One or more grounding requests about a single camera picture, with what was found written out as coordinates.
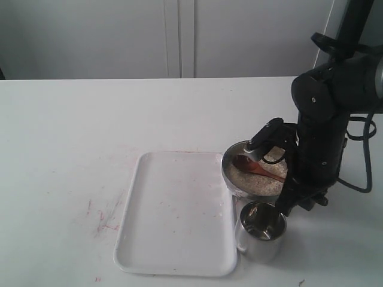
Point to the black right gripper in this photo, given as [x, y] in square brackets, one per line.
[313, 153]

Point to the brown wooden spoon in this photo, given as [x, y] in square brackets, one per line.
[245, 164]

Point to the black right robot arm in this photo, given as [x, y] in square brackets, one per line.
[336, 102]

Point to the steel bowl of rice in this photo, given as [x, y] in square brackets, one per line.
[251, 186]

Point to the steel mug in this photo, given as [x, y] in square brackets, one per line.
[259, 231]

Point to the white plastic tray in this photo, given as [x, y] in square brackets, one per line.
[179, 217]

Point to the white cabinet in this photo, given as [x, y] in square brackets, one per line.
[163, 39]

